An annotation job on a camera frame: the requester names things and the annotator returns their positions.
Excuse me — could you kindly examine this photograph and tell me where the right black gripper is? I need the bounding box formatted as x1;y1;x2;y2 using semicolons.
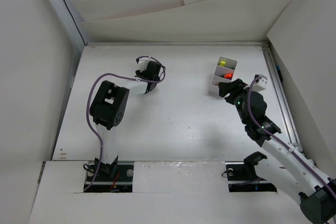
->
218;78;256;124

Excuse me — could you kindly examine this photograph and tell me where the white pen holder box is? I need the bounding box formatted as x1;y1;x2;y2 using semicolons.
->
208;56;237;95

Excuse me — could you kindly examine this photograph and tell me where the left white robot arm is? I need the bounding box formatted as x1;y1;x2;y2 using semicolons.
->
86;56;166;180

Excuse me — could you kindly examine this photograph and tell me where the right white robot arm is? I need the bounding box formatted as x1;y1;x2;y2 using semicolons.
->
218;74;335;223

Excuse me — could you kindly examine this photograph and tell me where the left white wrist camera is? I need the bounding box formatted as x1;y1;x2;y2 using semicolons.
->
136;56;151;71

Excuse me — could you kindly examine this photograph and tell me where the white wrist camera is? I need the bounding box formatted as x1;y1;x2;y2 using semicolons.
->
136;56;151;71
252;74;268;92

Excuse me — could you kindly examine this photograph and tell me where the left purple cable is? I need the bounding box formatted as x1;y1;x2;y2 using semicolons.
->
83;56;166;193

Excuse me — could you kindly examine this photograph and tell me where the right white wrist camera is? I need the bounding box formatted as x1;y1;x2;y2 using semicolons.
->
252;74;268;92

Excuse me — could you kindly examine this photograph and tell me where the aluminium table rail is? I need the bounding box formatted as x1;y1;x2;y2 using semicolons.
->
262;42;304;153

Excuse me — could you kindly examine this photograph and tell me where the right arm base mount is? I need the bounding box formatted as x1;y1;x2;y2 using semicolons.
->
222;152;277;193

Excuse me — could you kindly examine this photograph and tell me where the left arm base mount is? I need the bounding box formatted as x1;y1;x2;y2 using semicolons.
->
83;158;134;193

